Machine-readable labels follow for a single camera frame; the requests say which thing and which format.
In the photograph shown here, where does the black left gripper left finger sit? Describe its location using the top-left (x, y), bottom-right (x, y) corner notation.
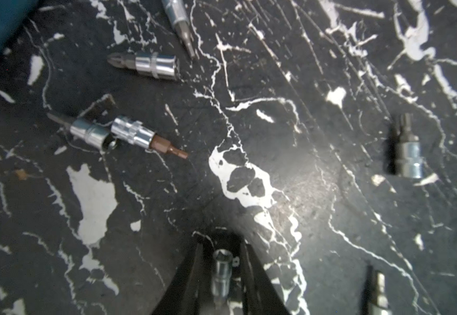
top-left (152, 242), bottom-right (205, 314)

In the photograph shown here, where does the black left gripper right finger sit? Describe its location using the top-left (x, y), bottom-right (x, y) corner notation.
top-left (240, 241), bottom-right (289, 315)

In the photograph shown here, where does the silver socket bit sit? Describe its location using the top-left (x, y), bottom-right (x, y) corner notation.
top-left (364, 266), bottom-right (393, 315)
top-left (392, 113), bottom-right (423, 179)
top-left (107, 51), bottom-right (180, 81)
top-left (47, 112), bottom-right (117, 151)
top-left (210, 249), bottom-right (233, 308)
top-left (161, 0), bottom-right (196, 60)

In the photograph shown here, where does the silver bit brown tip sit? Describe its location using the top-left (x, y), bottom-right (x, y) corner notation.
top-left (111, 116), bottom-right (188, 159)

